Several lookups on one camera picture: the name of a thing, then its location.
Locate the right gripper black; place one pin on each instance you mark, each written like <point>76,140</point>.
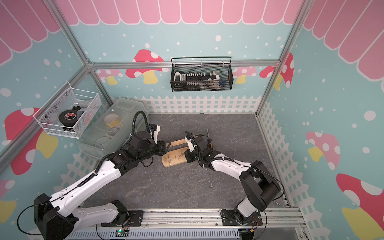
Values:
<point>187,153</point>

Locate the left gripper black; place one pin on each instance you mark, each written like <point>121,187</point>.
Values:
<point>162,148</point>

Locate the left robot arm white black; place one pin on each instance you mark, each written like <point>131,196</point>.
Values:
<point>58,215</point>

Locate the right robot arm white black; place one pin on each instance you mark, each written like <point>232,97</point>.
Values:
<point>260,186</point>

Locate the wooden jewelry display stand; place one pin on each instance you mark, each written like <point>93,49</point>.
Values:
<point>176,153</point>

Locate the orange black screwdriver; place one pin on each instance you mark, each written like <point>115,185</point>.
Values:
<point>208,133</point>

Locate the translucent green storage box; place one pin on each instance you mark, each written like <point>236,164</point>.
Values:
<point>111,130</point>

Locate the black tape roll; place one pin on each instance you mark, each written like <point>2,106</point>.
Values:
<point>68,118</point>

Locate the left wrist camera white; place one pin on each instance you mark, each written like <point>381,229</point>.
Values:
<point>155,129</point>

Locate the black wire mesh basket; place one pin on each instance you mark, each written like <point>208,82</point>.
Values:
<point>221,65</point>

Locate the clear acrylic wall bin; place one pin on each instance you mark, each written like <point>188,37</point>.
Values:
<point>86,104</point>

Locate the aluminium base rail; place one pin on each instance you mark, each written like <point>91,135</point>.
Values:
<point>202,224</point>

